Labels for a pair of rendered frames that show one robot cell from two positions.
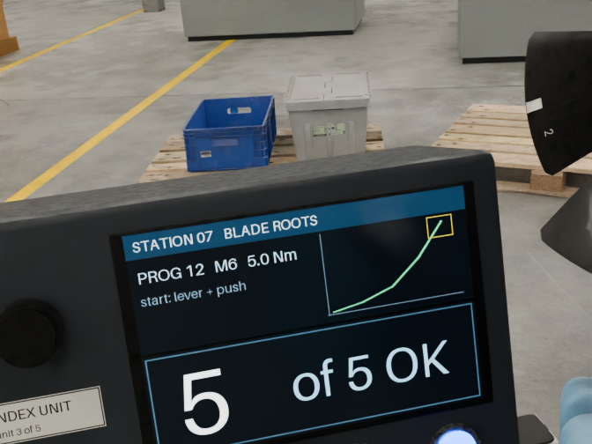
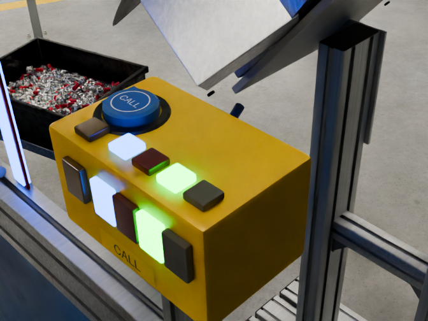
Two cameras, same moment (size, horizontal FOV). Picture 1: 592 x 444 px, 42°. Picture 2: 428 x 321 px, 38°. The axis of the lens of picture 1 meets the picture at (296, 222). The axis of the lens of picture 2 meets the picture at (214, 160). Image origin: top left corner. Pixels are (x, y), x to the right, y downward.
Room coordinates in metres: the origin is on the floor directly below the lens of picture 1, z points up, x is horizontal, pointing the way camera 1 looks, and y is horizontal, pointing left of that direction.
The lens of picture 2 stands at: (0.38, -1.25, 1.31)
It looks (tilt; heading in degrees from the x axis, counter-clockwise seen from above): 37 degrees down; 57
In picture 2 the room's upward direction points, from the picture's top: 2 degrees counter-clockwise
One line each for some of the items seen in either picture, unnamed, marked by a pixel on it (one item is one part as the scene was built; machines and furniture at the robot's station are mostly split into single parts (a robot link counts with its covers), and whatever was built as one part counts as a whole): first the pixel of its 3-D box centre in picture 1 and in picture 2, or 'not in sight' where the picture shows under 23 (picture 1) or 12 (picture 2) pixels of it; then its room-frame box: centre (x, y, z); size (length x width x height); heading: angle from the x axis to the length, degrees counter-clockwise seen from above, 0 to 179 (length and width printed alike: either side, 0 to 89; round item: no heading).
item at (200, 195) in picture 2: not in sight; (203, 195); (0.53, -1.01, 1.08); 0.02 x 0.02 x 0.01; 11
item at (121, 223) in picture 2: not in sight; (127, 218); (0.50, -0.96, 1.04); 0.02 x 0.01 x 0.03; 101
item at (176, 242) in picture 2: not in sight; (178, 255); (0.50, -1.01, 1.04); 0.02 x 0.01 x 0.03; 101
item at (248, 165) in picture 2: not in sight; (178, 196); (0.54, -0.94, 1.02); 0.16 x 0.10 x 0.11; 101
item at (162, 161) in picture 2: not in sight; (150, 161); (0.52, -0.96, 1.08); 0.02 x 0.02 x 0.01; 11
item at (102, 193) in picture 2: not in sight; (104, 201); (0.49, -0.94, 1.04); 0.02 x 0.01 x 0.03; 101
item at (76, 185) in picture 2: not in sight; (76, 179); (0.48, -0.91, 1.04); 0.02 x 0.01 x 0.03; 101
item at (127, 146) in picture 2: not in sight; (127, 146); (0.51, -0.94, 1.08); 0.02 x 0.02 x 0.01; 11
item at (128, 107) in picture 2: not in sight; (131, 109); (0.54, -0.90, 1.08); 0.04 x 0.04 x 0.02
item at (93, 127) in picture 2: not in sight; (92, 129); (0.50, -0.91, 1.08); 0.02 x 0.02 x 0.01; 11
